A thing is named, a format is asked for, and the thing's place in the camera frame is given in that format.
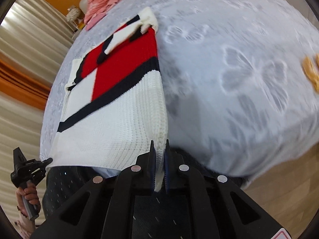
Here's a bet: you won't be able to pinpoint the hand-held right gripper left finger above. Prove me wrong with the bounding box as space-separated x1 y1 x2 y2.
30 140 157 239

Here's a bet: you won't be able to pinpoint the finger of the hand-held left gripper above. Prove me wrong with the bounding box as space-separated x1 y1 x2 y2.
37 158 53 171

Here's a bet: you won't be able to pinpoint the orange cloth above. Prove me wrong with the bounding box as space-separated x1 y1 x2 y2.
302 54 319 93

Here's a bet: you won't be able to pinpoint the beige fluffy item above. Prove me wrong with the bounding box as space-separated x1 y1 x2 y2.
66 6 83 24

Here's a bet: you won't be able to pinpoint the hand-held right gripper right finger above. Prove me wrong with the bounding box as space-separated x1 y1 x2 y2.
163 139 292 239

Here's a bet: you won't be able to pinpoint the pink garment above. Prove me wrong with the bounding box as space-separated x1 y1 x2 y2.
83 0 129 31

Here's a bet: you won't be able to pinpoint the grey floral bedspread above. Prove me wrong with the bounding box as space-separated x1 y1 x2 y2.
39 0 319 188

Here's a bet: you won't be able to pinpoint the person's dark dotted clothing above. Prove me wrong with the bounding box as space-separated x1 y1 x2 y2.
42 149 250 239

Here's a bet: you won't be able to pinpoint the orange curtain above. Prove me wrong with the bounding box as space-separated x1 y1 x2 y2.
0 59 53 110

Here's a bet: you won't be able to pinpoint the cream pillow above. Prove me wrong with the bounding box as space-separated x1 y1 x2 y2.
79 0 91 14

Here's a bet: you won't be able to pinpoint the person's left hand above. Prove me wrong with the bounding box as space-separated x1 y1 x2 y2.
16 180 41 215

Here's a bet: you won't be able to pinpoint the white red navy knit sweater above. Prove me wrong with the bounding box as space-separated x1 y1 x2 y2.
51 7 170 192

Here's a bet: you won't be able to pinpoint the person's left forearm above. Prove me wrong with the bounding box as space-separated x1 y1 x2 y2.
14 205 38 238

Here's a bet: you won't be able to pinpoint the beige curtain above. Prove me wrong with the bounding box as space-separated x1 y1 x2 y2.
0 0 75 215

